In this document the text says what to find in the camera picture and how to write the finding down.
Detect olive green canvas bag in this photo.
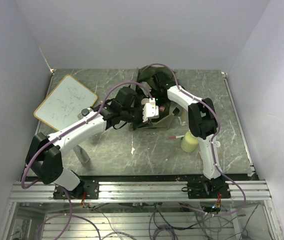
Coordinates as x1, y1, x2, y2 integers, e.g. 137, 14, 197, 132
130, 64, 183, 131

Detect clear perfume bottle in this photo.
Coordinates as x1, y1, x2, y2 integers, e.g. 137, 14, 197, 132
178, 110, 188, 126

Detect clear square bottle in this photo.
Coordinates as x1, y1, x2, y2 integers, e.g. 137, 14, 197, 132
77, 107, 92, 120

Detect orange bottle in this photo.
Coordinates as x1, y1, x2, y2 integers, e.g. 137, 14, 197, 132
159, 106, 165, 112

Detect green lotion bottle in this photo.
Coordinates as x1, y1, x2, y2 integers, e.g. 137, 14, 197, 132
141, 98, 150, 106

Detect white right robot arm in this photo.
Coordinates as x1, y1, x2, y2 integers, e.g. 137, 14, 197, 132
151, 71, 221, 198

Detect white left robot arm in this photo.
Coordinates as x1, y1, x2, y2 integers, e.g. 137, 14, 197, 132
22, 83, 155, 199

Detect red and white marker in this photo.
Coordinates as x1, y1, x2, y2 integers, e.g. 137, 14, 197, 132
170, 135, 184, 140

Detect yellow-green pump bottle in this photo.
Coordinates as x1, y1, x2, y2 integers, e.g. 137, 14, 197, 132
181, 131, 198, 153

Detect grey metallic tube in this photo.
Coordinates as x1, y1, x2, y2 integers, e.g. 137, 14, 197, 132
73, 145, 90, 164

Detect yellow-framed small whiteboard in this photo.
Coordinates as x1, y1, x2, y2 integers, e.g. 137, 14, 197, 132
34, 74, 98, 130

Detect amber liquid bottle, white cap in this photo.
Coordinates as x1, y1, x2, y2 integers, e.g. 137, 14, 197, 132
214, 140, 221, 148

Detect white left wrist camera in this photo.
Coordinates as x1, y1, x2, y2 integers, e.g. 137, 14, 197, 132
143, 98, 159, 123

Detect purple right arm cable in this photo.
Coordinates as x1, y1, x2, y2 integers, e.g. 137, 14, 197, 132
139, 62, 247, 219

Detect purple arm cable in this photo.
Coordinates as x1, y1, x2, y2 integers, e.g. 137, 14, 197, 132
139, 62, 247, 219
21, 81, 156, 240

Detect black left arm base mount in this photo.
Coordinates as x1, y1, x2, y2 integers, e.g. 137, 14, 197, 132
53, 180, 100, 200

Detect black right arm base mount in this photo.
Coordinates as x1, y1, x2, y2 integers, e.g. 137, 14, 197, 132
181, 178, 231, 199

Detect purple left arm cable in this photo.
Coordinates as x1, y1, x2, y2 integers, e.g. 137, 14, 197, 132
21, 81, 156, 240

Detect aluminium rail frame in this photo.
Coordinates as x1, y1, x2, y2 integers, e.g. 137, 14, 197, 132
0, 180, 284, 240

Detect loose cables under table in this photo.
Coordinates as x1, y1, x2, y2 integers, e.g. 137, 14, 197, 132
64, 199, 255, 240

